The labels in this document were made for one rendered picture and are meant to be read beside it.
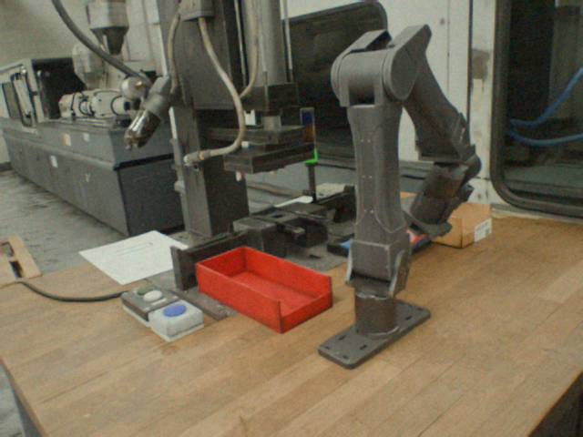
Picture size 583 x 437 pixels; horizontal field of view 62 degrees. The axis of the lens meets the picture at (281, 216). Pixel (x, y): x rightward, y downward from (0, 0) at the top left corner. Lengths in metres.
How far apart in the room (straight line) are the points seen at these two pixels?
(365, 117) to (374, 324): 0.30
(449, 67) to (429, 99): 0.73
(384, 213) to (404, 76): 0.18
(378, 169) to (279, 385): 0.32
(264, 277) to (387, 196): 0.38
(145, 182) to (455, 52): 3.14
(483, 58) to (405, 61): 0.74
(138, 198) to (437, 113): 3.56
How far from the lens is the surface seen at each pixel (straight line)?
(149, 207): 4.23
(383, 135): 0.66
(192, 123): 1.22
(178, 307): 0.84
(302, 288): 0.89
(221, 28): 1.08
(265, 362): 0.73
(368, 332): 0.75
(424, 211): 0.91
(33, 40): 10.32
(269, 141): 1.03
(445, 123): 0.82
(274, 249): 1.05
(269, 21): 1.03
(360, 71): 0.66
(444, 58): 1.52
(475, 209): 1.20
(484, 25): 1.40
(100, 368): 0.80
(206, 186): 1.23
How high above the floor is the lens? 1.30
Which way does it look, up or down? 17 degrees down
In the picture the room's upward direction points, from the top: 5 degrees counter-clockwise
